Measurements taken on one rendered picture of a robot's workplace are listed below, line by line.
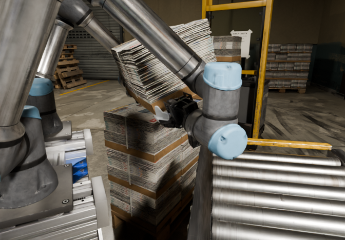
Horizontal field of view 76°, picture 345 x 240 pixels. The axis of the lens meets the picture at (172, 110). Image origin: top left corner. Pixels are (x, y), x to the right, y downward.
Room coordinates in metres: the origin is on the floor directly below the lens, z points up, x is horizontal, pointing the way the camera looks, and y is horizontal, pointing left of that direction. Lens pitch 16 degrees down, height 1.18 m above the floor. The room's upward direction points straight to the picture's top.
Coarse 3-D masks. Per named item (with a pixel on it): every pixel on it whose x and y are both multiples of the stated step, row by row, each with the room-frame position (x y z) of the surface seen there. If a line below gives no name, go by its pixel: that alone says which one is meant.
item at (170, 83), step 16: (176, 32) 0.74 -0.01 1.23; (192, 32) 0.76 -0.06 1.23; (208, 32) 0.78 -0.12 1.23; (128, 48) 0.69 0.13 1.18; (144, 48) 0.70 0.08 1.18; (192, 48) 0.76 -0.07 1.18; (208, 48) 0.79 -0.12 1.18; (128, 64) 0.79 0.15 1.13; (144, 64) 0.70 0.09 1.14; (160, 64) 0.72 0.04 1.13; (144, 80) 0.70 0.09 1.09; (160, 80) 0.72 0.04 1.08; (176, 80) 0.74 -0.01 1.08; (144, 96) 0.73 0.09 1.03; (160, 96) 0.71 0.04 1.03
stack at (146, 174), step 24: (120, 120) 1.17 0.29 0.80; (144, 120) 1.09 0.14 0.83; (120, 144) 1.18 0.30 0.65; (144, 144) 1.08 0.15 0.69; (168, 144) 1.16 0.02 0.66; (120, 168) 1.19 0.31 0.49; (144, 168) 1.09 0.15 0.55; (168, 168) 1.16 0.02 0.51; (192, 168) 1.42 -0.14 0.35; (120, 192) 1.20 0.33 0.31; (168, 192) 1.17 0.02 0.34; (120, 216) 1.20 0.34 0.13; (144, 216) 1.10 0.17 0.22
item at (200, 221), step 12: (204, 156) 0.74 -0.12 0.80; (204, 168) 0.66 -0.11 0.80; (204, 180) 0.59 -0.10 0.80; (204, 192) 0.53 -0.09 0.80; (192, 204) 0.48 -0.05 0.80; (204, 204) 0.48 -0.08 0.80; (192, 216) 0.44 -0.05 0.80; (204, 216) 0.44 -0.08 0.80; (192, 228) 0.40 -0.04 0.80; (204, 228) 0.40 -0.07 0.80
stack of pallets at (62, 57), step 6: (66, 48) 7.31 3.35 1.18; (72, 48) 7.64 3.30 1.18; (66, 54) 7.70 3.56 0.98; (72, 54) 7.82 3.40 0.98; (66, 60) 7.29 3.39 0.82; (72, 60) 7.69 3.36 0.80; (72, 66) 7.61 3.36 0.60; (54, 72) 6.70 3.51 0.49; (54, 84) 6.69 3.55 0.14; (60, 84) 6.80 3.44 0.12
